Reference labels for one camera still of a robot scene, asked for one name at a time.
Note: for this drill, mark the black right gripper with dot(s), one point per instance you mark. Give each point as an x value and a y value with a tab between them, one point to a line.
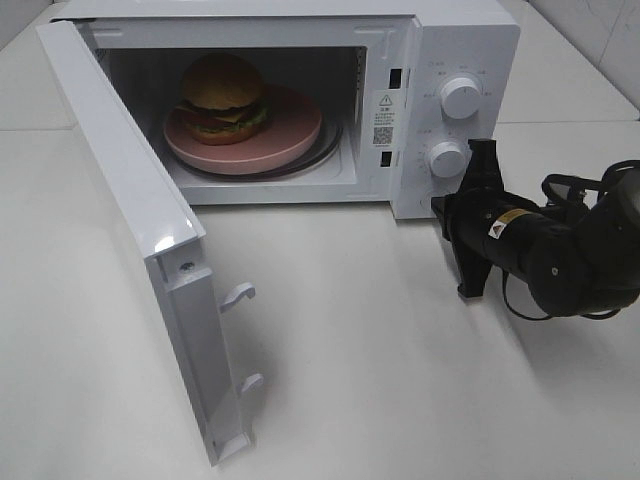
467	215

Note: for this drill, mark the upper white power knob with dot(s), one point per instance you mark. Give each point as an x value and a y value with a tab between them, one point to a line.
460	96

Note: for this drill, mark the white timer knob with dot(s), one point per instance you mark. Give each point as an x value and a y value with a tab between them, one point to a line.
446	159

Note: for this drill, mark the glass microwave turntable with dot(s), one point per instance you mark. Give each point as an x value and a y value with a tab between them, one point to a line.
325	145

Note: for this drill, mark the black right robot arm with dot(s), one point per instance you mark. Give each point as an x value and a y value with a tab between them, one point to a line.
578	253

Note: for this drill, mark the burger with sesame-free bun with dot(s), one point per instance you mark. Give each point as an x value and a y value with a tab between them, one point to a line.
222	100

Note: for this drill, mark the white microwave door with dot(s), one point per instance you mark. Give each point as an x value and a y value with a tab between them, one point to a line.
168	236

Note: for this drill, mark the warning label sticker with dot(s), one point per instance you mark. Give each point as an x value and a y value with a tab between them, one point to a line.
385	107

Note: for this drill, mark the pink round plate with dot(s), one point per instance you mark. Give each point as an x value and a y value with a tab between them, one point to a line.
292	126

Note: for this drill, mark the round door release button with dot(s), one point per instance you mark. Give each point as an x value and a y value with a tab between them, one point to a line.
425	203

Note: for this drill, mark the white microwave oven body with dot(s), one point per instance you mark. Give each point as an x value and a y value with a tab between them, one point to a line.
337	53

